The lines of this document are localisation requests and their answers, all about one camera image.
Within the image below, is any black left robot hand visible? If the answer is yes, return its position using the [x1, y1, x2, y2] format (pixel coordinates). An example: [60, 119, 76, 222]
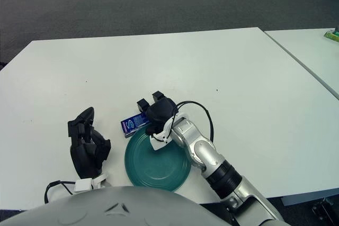
[67, 106, 112, 179]

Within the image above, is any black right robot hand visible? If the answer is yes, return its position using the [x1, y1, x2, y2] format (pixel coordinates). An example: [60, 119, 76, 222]
[136, 91, 177, 135]

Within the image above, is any blue gum pack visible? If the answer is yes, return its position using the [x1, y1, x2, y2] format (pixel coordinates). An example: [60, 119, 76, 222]
[120, 112, 153, 139]

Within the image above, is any green round plate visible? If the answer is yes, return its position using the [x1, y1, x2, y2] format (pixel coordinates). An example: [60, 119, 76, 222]
[124, 128, 192, 192]

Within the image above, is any grey robot torso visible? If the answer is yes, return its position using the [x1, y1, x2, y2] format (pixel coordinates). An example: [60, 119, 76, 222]
[0, 185, 231, 226]

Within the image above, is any white side table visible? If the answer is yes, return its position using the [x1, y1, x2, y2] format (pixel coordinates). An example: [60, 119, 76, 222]
[264, 27, 339, 97]

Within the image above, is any green box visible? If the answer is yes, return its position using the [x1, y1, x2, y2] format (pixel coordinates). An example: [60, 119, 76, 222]
[323, 27, 339, 42]

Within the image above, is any black equipment under table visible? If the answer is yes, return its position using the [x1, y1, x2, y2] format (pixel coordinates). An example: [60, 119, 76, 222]
[311, 198, 339, 224]

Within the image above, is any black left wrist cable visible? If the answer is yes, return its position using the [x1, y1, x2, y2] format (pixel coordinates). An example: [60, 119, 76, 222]
[44, 180, 77, 204]

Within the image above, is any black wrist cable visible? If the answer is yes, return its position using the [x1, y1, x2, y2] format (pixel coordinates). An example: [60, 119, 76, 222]
[44, 180, 77, 204]
[161, 101, 215, 142]

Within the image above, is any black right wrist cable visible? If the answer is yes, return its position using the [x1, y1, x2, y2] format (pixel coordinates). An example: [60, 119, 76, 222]
[161, 101, 215, 142]

